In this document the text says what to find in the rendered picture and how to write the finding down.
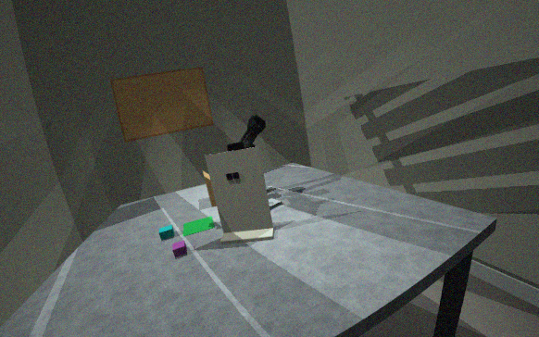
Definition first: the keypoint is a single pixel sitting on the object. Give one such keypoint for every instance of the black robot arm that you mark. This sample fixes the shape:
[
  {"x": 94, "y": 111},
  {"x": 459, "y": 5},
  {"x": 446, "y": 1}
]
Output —
[{"x": 254, "y": 127}]

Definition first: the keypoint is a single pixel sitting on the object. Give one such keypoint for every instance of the cyan cube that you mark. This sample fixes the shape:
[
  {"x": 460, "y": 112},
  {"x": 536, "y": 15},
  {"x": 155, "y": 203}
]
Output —
[{"x": 166, "y": 232}]

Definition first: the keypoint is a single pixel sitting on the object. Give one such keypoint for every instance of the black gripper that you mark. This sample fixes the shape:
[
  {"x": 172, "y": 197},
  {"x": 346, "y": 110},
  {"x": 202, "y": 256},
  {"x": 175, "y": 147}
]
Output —
[{"x": 235, "y": 146}]

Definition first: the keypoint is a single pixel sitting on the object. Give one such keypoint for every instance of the small purple cube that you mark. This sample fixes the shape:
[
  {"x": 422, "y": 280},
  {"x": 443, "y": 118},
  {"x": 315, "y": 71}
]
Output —
[{"x": 179, "y": 248}]

